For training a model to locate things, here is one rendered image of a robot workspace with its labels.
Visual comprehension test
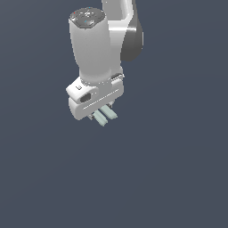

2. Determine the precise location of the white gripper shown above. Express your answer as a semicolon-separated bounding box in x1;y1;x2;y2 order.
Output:
65;72;125;127

